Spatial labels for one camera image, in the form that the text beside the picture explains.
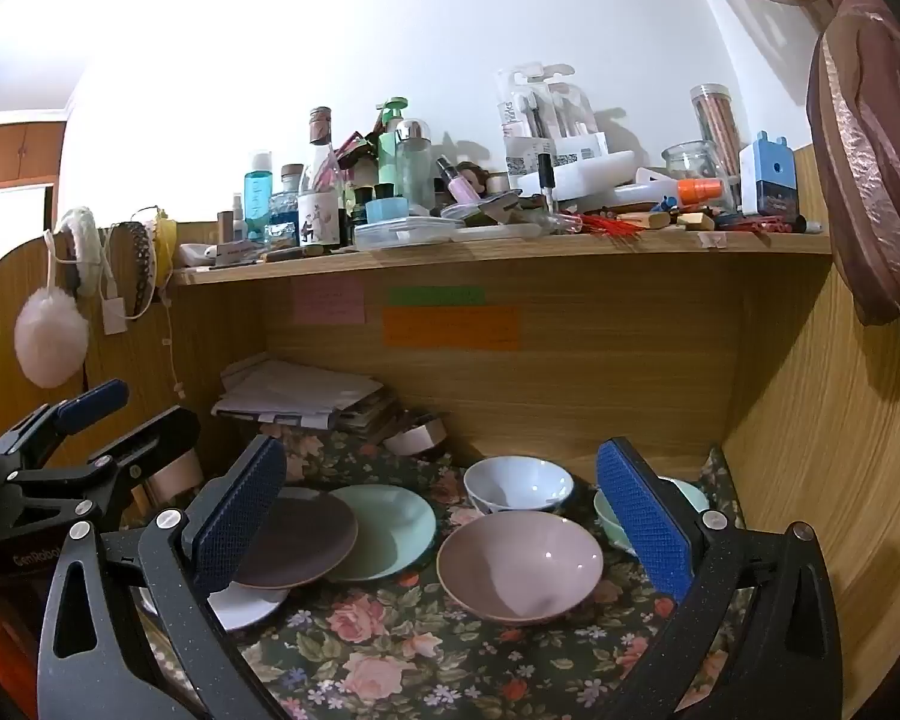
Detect long white box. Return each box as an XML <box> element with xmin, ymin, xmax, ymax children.
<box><xmin>517</xmin><ymin>151</ymin><xmax>638</xmax><ymax>200</ymax></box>

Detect clear labelled bottle foil cap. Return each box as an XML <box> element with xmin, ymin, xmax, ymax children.
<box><xmin>298</xmin><ymin>106</ymin><xmax>342</xmax><ymax>247</ymax></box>

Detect blue white pencil sharpener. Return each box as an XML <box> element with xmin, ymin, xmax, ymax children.
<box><xmin>739</xmin><ymin>133</ymin><xmax>798</xmax><ymax>217</ymax></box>

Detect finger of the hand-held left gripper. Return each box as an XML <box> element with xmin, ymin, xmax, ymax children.
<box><xmin>9</xmin><ymin>406</ymin><xmax>202</xmax><ymax>517</ymax></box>
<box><xmin>0</xmin><ymin>380</ymin><xmax>130</xmax><ymax>467</ymax></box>

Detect pink mug with beige handle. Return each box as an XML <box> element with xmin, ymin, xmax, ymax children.
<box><xmin>131</xmin><ymin>450</ymin><xmax>203</xmax><ymax>511</ymax></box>

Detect pink bowl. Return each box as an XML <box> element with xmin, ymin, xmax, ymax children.
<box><xmin>436</xmin><ymin>510</ymin><xmax>605</xmax><ymax>625</ymax></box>

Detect empty glass jar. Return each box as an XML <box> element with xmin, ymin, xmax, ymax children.
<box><xmin>661</xmin><ymin>141</ymin><xmax>721</xmax><ymax>188</ymax></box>

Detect white bottle orange cap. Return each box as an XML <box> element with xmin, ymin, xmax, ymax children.
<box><xmin>634</xmin><ymin>172</ymin><xmax>725</xmax><ymax>209</ymax></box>

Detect pink tube black cap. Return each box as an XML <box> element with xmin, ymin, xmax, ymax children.
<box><xmin>436</xmin><ymin>156</ymin><xmax>481</xmax><ymax>203</ymax></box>

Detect wooden shelf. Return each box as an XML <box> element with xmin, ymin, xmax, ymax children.
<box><xmin>171</xmin><ymin>231</ymin><xmax>833</xmax><ymax>286</ymax></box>

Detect stack of books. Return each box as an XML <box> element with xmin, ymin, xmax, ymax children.
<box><xmin>334</xmin><ymin>390</ymin><xmax>406</xmax><ymax>440</ymax></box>

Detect yellow headband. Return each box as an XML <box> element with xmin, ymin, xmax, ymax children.
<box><xmin>154</xmin><ymin>208</ymin><xmax>175</xmax><ymax>286</ymax></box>

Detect white stapler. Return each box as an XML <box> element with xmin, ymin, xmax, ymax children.
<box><xmin>180</xmin><ymin>240</ymin><xmax>260</xmax><ymax>268</ymax></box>

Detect flat clear plastic box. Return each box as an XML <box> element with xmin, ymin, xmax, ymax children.
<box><xmin>354</xmin><ymin>216</ymin><xmax>458</xmax><ymax>248</ymax></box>

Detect wooden wardrobe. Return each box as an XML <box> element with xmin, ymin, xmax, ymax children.
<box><xmin>0</xmin><ymin>112</ymin><xmax>68</xmax><ymax>192</ymax></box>

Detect floral tablecloth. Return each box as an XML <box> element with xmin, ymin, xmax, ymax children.
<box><xmin>120</xmin><ymin>420</ymin><xmax>758</xmax><ymax>720</ymax></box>

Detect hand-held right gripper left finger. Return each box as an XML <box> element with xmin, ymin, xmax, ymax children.
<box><xmin>36</xmin><ymin>433</ymin><xmax>293</xmax><ymax>720</ymax></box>

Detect blue liquid bottle white cap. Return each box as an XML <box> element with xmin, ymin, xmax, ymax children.
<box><xmin>244</xmin><ymin>151</ymin><xmax>275</xmax><ymax>242</ymax></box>

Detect white blister packs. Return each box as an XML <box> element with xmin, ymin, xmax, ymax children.
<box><xmin>495</xmin><ymin>64</ymin><xmax>608</xmax><ymax>166</ymax></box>

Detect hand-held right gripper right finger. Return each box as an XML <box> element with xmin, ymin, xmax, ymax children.
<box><xmin>595</xmin><ymin>436</ymin><xmax>867</xmax><ymax>720</ymax></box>

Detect mint green plate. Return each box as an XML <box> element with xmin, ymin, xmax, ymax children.
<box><xmin>328</xmin><ymin>484</ymin><xmax>437</xmax><ymax>584</ymax></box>

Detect stack of white papers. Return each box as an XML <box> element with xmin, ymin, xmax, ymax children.
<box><xmin>211</xmin><ymin>358</ymin><xmax>387</xmax><ymax>428</ymax></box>

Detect pink sticky note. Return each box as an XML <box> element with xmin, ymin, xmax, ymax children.
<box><xmin>294</xmin><ymin>279</ymin><xmax>366</xmax><ymax>326</ymax></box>

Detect green sticky note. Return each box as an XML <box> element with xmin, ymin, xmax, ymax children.
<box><xmin>388</xmin><ymin>286</ymin><xmax>487</xmax><ymax>307</ymax></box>

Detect glass jar brown cap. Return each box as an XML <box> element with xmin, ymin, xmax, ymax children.
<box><xmin>270</xmin><ymin>163</ymin><xmax>305</xmax><ymax>247</ymax></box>

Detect white bowl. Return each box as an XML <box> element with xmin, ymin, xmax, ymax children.
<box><xmin>463</xmin><ymin>456</ymin><xmax>575</xmax><ymax>515</ymax></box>

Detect beaded string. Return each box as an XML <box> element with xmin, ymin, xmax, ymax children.
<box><xmin>165</xmin><ymin>292</ymin><xmax>188</xmax><ymax>400</ymax></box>

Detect green pump bottle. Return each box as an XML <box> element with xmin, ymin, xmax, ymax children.
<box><xmin>375</xmin><ymin>97</ymin><xmax>411</xmax><ymax>188</ymax></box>

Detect white fluffy pompom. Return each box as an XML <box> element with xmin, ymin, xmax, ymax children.
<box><xmin>13</xmin><ymin>286</ymin><xmax>89</xmax><ymax>389</ymax></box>

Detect red tassel bundle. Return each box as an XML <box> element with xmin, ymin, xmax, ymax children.
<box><xmin>577</xmin><ymin>211</ymin><xmax>640</xmax><ymax>242</ymax></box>

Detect tall clear cylinder brown contents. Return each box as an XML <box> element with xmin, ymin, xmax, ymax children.
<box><xmin>690</xmin><ymin>84</ymin><xmax>743</xmax><ymax>188</ymax></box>

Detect mint green bowl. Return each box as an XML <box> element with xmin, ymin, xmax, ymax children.
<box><xmin>592</xmin><ymin>476</ymin><xmax>712</xmax><ymax>556</ymax></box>

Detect orange sticky note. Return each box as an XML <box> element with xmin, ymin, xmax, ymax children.
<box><xmin>382</xmin><ymin>306</ymin><xmax>521</xmax><ymax>351</ymax></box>

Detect white plate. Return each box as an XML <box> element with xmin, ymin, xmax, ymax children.
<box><xmin>206</xmin><ymin>581</ymin><xmax>292</xmax><ymax>632</ymax></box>

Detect frosted bottle silver cap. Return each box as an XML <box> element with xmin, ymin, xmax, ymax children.
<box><xmin>395</xmin><ymin>118</ymin><xmax>436</xmax><ymax>208</ymax></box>

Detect white fluffy headband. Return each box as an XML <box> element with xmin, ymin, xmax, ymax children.
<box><xmin>54</xmin><ymin>206</ymin><xmax>100</xmax><ymax>297</ymax></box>

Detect white charger with cable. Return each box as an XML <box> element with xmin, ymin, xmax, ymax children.
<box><xmin>99</xmin><ymin>225</ymin><xmax>128</xmax><ymax>335</ymax></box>

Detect brown pink curtain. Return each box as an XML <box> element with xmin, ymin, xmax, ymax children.
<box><xmin>649</xmin><ymin>0</ymin><xmax>900</xmax><ymax>327</ymax></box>

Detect brown plate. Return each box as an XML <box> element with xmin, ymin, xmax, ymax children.
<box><xmin>232</xmin><ymin>486</ymin><xmax>359</xmax><ymax>590</ymax></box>

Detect black patterned headband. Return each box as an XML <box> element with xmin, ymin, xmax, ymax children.
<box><xmin>112</xmin><ymin>221</ymin><xmax>157</xmax><ymax>320</ymax></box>

